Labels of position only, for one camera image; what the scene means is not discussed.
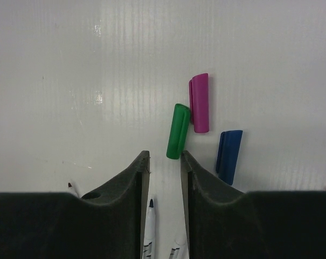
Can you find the green pen cap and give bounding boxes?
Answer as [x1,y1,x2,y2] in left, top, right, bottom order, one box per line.
[166,104,191,160]

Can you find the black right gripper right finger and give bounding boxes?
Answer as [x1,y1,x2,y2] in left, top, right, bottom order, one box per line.
[181,151,326,258]

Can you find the purple pen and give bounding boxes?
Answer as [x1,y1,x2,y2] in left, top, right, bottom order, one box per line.
[67,182,80,198]

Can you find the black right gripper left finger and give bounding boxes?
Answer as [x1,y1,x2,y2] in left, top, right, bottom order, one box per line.
[0,151,150,258]

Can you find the blue pen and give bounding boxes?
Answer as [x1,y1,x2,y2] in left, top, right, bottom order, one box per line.
[142,198,156,259]

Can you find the blue pen cap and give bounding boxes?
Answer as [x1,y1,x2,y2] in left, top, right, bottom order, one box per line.
[216,130,243,186]

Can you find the purple pen cap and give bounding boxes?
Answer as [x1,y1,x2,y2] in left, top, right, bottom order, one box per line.
[189,73,210,133]

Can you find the red pen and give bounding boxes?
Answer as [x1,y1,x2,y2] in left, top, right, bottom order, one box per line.
[169,237,186,259]

